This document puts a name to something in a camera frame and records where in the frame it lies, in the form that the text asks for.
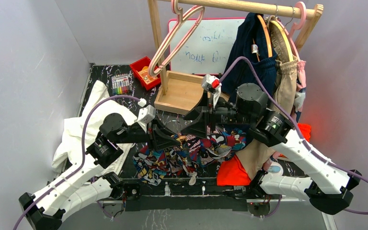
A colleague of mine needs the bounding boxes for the marker pen pack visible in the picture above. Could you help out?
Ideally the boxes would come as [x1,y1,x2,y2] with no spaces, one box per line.
[111,74,131,95]

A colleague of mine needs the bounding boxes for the orange shorts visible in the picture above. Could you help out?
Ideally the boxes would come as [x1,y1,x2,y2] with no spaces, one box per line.
[216,155,251,186]

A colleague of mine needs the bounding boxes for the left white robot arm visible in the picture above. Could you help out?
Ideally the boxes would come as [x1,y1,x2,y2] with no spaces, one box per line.
[19,113,180,230]

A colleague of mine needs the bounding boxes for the small red cloth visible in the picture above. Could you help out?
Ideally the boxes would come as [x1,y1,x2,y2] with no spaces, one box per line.
[298,123,311,142]

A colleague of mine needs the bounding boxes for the white cloth garment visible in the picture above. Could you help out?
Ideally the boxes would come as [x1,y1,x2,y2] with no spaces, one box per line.
[51,80,137,173]

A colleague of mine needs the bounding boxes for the red plastic bin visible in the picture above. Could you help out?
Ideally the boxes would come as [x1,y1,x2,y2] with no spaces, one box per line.
[129,57,161,91]

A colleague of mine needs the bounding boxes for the pink plastic hanger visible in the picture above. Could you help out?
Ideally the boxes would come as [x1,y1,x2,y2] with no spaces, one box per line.
[148,0,205,77]

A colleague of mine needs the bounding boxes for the pink framed whiteboard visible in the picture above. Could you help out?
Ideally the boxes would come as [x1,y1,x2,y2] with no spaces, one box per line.
[170,17,244,75]

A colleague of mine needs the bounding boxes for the beige plastic hanger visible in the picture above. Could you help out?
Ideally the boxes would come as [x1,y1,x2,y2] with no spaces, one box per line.
[153,4,204,72]

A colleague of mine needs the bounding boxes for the orange wooden hanger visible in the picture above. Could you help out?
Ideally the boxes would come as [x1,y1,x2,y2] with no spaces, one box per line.
[165,119,187,148]

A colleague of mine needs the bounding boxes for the wooden clothes rack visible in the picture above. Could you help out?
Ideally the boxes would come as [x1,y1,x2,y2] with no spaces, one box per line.
[148,0,324,115]

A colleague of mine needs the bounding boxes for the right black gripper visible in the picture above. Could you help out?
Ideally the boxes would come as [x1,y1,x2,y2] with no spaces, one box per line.
[180,90,255,139]

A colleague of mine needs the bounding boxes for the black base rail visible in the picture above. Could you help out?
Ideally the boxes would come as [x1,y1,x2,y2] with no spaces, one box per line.
[123,177,271,211]

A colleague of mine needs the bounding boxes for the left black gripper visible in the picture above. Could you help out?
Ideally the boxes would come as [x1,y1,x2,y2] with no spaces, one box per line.
[115,116,181,153]

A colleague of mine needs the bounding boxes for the beige shorts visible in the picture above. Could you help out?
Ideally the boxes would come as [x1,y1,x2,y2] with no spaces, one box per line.
[234,29,298,185]

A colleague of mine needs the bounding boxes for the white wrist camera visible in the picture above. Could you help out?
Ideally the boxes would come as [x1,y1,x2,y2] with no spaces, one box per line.
[136,98,156,132]
[201,74,221,108]

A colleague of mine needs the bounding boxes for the yellow hanger with beige shorts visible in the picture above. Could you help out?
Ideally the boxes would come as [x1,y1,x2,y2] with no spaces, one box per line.
[268,15,294,62]

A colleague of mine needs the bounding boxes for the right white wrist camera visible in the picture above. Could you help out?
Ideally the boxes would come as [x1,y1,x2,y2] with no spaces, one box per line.
[201,74,221,108]

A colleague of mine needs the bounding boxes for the pink hanger far right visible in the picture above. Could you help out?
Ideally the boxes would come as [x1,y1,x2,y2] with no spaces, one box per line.
[277,1,307,61]

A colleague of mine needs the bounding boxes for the pink patterned garment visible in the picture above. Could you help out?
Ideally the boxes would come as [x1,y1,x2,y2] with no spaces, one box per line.
[267,60,307,121]

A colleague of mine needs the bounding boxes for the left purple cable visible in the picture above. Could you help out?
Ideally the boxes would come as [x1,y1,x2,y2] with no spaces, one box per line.
[12,94,145,230]

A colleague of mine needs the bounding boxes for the navy blue shorts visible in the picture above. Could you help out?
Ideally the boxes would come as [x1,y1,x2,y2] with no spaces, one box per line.
[221,13,277,103]

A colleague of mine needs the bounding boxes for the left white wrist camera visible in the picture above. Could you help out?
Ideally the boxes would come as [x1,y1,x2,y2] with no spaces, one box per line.
[136,98,156,132]

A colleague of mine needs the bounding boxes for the orange card box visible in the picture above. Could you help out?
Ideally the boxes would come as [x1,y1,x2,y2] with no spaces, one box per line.
[138,66,157,85]

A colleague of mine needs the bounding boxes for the comic print shorts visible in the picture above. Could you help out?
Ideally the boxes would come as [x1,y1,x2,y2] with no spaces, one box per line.
[133,128,246,186]

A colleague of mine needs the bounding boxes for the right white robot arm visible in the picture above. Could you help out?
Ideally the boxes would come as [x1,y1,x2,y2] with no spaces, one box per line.
[182,83,360,215]

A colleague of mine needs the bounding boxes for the orange hanger with navy shorts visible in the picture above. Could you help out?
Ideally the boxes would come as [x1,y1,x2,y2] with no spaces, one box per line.
[252,14,273,61]

